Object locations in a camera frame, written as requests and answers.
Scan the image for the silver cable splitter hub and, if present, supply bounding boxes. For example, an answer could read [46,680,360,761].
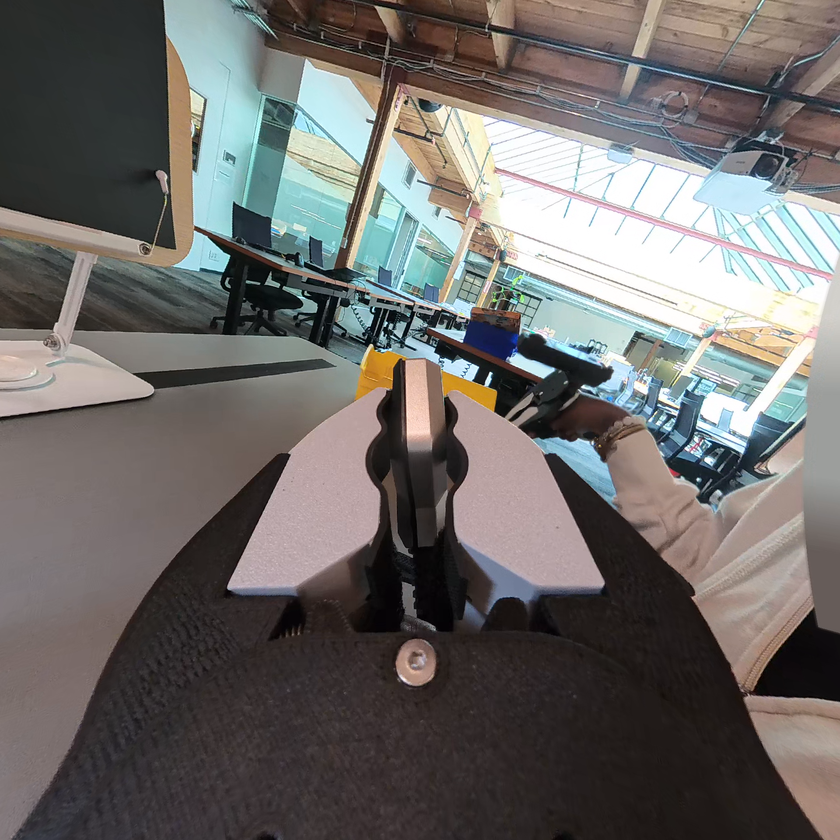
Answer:
[386,357,458,551]

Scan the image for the black flat board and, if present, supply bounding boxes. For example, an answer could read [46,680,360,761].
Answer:
[0,0,178,252]

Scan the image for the person's right forearm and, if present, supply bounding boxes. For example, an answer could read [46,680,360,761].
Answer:
[607,430,742,578]

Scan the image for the white ceiling projector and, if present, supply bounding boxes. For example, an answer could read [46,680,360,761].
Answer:
[693,133,800,212]

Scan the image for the grey desk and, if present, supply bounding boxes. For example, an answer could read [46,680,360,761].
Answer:
[0,328,621,840]

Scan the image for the black office chair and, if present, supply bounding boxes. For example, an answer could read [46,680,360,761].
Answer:
[292,236,349,337]
[210,202,305,337]

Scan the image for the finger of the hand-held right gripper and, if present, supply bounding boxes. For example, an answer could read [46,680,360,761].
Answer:
[502,386,560,431]

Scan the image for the blackboard on white stand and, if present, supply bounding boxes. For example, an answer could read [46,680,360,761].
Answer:
[0,36,195,419]

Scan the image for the wooden top office desk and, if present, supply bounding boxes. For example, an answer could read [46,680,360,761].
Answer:
[195,226,371,347]
[425,327,549,388]

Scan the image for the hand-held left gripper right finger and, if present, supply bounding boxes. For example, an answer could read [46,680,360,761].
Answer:
[419,390,605,631]

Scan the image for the blue plastic bin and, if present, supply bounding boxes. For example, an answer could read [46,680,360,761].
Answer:
[463,320,521,362]

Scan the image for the yellow plastic bin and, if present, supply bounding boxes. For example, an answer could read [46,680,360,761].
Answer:
[354,344,500,413]

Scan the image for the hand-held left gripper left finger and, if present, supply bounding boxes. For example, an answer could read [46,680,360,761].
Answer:
[226,387,403,632]

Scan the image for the beaded bracelets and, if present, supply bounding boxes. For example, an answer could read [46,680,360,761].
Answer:
[591,416,649,462]

